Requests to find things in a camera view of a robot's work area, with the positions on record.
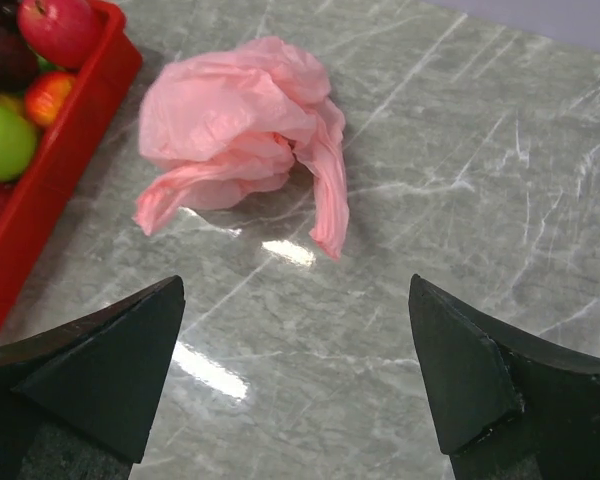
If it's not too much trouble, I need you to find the green fake apple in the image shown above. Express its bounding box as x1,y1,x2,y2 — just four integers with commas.
0,106,38,182

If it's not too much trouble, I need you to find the dark purple fake mangosteen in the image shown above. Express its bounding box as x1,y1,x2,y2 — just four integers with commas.
0,26,40,92

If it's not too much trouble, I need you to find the red plastic tray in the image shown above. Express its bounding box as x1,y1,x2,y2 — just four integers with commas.
0,1,143,329

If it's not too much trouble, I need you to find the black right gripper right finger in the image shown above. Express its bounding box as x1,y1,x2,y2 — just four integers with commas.
409,275,600,479

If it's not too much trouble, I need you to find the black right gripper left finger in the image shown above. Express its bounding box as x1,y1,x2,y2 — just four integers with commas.
0,276,185,479

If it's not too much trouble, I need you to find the red fake apple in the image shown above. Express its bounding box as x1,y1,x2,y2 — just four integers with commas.
17,0,103,70

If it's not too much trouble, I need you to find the orange red fake mango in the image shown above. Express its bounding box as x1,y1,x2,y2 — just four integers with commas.
24,71,76,128

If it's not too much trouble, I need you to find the pink plastic bag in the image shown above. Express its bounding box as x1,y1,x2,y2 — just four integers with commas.
134,36,349,259

